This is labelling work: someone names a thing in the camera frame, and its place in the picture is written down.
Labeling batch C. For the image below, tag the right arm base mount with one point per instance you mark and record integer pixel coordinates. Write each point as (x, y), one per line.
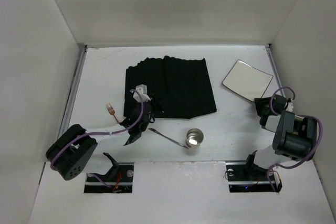
(241, 180)

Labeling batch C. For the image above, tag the white square plate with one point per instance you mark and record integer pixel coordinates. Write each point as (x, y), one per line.
(247, 81)

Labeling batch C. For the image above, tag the copper handled knife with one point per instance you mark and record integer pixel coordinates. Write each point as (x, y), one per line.
(168, 138)

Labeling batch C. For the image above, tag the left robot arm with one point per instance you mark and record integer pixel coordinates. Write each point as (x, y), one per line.
(74, 148)

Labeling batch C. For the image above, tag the copper fork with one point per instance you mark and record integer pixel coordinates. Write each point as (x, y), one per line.
(112, 112)

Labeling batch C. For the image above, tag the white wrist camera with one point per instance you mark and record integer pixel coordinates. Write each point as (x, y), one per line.
(140, 93)
(289, 105)

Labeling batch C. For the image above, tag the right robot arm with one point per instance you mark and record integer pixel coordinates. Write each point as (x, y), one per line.
(295, 140)

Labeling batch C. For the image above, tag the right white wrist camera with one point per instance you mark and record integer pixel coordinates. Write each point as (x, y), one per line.
(289, 105)

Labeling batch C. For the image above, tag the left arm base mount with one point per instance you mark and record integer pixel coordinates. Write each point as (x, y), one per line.
(120, 183)

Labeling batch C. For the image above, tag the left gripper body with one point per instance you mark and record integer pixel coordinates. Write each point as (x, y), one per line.
(153, 104)

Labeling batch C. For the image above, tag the black cloth placemat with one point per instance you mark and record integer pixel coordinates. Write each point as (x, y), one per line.
(182, 87)

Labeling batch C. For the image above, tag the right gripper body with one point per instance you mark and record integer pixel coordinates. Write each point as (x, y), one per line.
(262, 104)

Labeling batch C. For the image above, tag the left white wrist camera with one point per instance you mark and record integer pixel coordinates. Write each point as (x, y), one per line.
(140, 93)

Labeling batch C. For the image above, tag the silver metal cup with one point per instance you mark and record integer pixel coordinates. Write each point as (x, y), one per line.
(194, 139)

